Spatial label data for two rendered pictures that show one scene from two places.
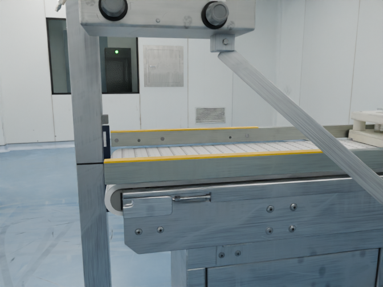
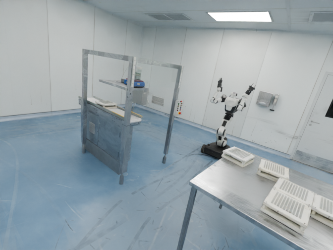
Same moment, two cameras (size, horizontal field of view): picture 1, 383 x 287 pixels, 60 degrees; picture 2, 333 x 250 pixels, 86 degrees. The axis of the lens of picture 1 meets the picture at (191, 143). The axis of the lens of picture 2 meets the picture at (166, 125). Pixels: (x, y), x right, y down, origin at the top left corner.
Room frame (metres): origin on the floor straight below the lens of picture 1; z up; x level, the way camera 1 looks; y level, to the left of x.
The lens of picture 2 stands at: (1.82, 2.21, 1.71)
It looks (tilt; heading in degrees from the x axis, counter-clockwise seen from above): 18 degrees down; 228
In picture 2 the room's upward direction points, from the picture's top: 10 degrees clockwise
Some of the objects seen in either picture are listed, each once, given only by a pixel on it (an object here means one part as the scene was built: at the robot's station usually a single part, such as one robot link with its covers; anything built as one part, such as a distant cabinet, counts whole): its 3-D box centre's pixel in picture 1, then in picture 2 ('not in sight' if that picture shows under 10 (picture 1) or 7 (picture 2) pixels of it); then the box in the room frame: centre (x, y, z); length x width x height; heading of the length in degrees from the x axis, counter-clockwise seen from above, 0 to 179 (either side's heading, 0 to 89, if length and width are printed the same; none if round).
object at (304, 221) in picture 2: not in sight; (287, 205); (0.47, 2.04, 0.96); 0.25 x 0.24 x 0.02; 8
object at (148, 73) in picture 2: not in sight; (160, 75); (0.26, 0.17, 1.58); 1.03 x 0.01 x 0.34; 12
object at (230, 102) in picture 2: not in sight; (232, 104); (-1.71, 0.21, 1.16); 0.34 x 0.30 x 0.36; 95
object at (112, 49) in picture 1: (95, 57); not in sight; (5.48, 1.54, 1.43); 1.38 x 0.01 x 1.16; 106
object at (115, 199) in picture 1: (122, 175); not in sight; (0.59, 0.13, 0.91); 0.27 x 0.03 x 0.03; 12
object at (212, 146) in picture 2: not in sight; (219, 146); (-1.63, 0.23, 0.19); 0.64 x 0.52 x 0.33; 16
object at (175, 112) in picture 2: not in sight; (178, 107); (-0.27, 0.08, 1.08); 0.17 x 0.06 x 0.26; 12
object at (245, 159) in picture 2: not in sight; (239, 154); (0.06, 1.44, 0.96); 0.25 x 0.24 x 0.02; 3
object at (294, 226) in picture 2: not in sight; (284, 211); (0.47, 2.04, 0.91); 0.24 x 0.24 x 0.02; 8
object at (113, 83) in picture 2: not in sight; (123, 85); (0.65, -0.13, 1.36); 0.62 x 0.38 x 0.04; 102
